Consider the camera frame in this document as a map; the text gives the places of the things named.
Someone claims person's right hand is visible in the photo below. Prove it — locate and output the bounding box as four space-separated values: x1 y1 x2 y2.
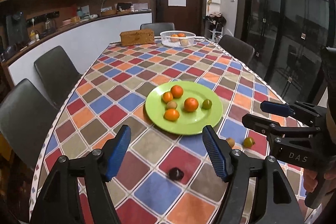
303 168 319 195

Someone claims pile of bags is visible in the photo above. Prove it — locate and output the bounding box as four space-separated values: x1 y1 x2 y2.
204 13 227 39

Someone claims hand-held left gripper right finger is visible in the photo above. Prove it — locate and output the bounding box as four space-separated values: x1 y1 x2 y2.
202 125 306 224

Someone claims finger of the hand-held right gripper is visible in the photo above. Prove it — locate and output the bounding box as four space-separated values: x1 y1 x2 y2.
241 113 321 142
260 101 326 125

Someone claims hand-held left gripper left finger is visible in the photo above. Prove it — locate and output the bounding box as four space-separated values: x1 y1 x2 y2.
30 124 132 224

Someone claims woven wicker box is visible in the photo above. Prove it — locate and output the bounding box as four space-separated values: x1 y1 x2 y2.
120 29 155 46

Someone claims white kitchen counter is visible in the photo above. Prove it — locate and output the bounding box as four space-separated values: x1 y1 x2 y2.
1 11 153 88

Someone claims green plate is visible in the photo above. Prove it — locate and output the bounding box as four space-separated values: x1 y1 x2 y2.
145 81 223 135

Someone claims dark leather dining chair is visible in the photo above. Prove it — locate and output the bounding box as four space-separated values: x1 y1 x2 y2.
0 78 59 169
34 46 82 109
218 34 256 65
140 22 175 31

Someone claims black framed glass sliding door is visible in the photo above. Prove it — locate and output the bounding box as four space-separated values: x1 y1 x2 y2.
236 0 331 109

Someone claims large orange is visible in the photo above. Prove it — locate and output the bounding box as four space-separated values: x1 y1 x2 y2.
183 97 199 113

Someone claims black countertop appliance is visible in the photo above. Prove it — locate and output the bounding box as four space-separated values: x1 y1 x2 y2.
6 13 29 46

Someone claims white plastic basket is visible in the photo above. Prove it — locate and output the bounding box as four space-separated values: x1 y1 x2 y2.
160 31 196 48

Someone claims dark purple plum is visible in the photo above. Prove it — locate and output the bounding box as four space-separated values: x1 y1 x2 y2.
168 167 184 181

